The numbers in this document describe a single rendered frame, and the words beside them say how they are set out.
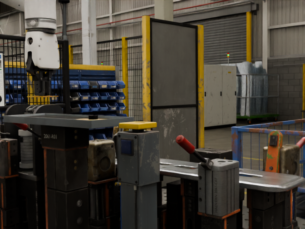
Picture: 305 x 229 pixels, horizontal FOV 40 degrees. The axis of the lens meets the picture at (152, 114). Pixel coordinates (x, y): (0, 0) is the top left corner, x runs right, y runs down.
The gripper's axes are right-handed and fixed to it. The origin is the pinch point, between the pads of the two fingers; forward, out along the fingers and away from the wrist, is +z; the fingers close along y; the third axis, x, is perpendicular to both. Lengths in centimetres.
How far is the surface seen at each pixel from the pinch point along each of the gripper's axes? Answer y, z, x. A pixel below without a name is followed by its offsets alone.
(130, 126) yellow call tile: -15.7, 8.5, -34.5
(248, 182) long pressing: 6, 24, -56
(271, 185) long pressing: 5, 24, -61
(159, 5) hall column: 747, -179, 260
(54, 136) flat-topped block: -8.5, 12.4, -9.7
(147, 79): 304, -11, 99
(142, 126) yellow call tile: -15.3, 8.5, -37.1
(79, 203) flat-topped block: -5.2, 29.9, -14.6
